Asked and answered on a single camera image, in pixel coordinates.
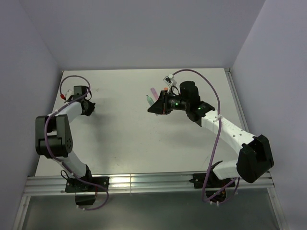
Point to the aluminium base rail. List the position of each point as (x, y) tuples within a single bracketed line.
[(118, 184)]

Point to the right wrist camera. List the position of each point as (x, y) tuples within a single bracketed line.
[(169, 80)]

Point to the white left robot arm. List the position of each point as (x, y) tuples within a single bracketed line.
[(53, 139)]

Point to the aluminium side rail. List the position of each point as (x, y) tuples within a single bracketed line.
[(255, 153)]

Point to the purple pen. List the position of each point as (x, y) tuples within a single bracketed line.
[(154, 93)]

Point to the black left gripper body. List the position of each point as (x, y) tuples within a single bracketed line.
[(90, 108)]

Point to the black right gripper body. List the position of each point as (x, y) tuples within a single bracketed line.
[(175, 102)]

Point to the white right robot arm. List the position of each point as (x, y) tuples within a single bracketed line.
[(206, 116)]

